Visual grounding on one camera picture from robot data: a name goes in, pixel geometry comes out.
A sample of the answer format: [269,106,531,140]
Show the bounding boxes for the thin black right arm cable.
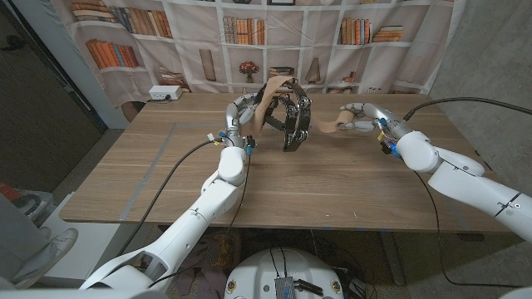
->
[414,170,523,289]

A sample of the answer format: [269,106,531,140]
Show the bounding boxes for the crumpled purple-brown cloth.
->
[170,230,242,299]

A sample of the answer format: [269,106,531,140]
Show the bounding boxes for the black half-moon tambourine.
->
[258,76,313,154]

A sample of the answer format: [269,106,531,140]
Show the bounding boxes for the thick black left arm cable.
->
[116,139,221,257]

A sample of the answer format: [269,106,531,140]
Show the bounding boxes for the tan adhesive wrap roll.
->
[249,75,357,139]

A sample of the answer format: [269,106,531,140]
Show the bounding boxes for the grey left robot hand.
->
[224,92,261,149]

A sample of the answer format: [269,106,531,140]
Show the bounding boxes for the white platform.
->
[39,193,167,287]

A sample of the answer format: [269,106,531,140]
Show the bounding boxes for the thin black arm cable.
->
[147,154,253,288]
[414,170,523,289]

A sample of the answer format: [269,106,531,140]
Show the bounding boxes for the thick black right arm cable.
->
[401,96,532,122]

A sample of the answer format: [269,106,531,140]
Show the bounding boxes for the printed bookshelf backdrop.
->
[49,0,467,110]

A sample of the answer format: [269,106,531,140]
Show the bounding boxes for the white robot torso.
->
[224,248,345,299]

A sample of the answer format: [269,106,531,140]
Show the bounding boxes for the black connector bar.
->
[297,278,324,297]

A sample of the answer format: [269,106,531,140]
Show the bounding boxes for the black floor power adapter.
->
[347,277,367,298]

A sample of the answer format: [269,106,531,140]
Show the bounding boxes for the grey table leg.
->
[380,231,406,287]

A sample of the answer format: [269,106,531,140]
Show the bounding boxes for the white power strip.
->
[148,85,184,101]

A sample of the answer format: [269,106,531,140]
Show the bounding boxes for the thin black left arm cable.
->
[147,154,253,288]

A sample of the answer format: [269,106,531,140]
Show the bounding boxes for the grey electronics box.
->
[273,277,296,299]

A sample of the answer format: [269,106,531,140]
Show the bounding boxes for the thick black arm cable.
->
[116,139,221,257]
[401,96,532,122]

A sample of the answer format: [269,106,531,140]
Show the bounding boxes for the dark grey door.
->
[0,0,107,193]

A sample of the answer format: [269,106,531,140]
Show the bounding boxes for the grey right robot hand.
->
[338,102,413,140]

